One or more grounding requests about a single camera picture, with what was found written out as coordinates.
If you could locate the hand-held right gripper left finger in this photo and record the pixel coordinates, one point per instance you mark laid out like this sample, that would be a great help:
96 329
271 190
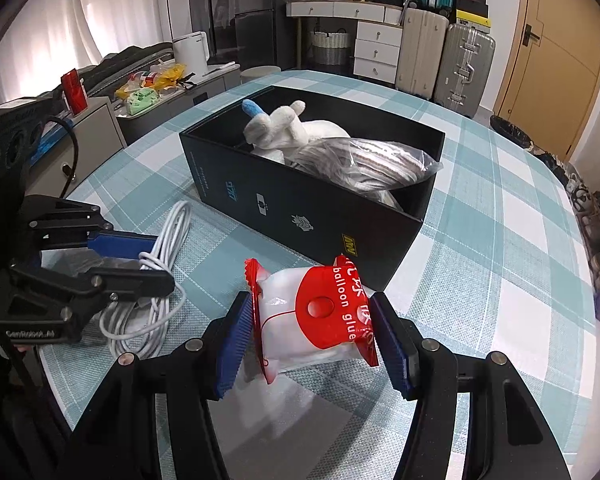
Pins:
232 345

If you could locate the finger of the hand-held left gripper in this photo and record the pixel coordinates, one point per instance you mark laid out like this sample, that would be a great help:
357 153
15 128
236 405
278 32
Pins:
135 284
122 245

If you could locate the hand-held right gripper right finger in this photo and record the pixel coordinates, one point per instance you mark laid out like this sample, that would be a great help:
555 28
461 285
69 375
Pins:
392 340

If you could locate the red white glue packet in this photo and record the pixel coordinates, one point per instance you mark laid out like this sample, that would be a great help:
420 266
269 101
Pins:
300 320

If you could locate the black cardboard box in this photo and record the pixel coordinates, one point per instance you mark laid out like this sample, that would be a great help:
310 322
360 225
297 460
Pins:
280 200

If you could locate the grey nightstand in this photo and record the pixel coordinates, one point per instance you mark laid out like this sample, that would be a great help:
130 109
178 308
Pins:
95 135

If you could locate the red box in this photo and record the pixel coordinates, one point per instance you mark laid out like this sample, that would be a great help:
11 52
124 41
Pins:
75 92

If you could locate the green packet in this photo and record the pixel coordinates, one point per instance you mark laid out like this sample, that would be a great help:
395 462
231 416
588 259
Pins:
142 100

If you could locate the black zippered bag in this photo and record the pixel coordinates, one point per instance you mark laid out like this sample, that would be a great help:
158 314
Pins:
120 67

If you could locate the yellow snack bag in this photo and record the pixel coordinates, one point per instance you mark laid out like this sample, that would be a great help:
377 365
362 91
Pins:
167 76

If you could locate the white curtain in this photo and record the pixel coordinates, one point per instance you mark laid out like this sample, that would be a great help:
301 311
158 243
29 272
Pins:
105 15

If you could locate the low grey cabinet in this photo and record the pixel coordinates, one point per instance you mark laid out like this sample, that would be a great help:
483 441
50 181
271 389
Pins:
210 90

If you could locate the white plush toy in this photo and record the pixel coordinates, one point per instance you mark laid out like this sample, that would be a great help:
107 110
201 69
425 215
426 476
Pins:
280 125

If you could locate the white appliance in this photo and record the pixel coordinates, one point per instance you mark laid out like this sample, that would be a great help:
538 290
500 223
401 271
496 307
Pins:
192 55

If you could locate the round white stool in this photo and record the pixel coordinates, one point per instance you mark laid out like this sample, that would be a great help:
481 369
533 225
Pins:
260 75

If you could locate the pile of shoes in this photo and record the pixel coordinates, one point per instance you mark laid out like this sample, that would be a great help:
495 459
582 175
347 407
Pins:
567 180

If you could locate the dark grey fridge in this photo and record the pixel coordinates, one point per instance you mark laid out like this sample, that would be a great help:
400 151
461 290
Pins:
257 35

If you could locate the dark glass cabinet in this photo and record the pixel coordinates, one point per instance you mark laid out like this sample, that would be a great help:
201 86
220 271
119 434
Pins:
210 10

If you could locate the silver suitcase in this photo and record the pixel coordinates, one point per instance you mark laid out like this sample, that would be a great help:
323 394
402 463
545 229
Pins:
462 70

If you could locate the beige suitcase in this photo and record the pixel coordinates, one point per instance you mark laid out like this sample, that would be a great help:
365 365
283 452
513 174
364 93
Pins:
420 55

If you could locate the woven basket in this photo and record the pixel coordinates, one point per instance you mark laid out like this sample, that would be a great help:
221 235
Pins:
330 47

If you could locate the white dressing table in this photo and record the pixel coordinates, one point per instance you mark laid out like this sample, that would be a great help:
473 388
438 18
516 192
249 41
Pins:
375 47

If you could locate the wooden door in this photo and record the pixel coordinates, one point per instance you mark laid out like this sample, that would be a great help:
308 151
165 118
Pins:
555 70

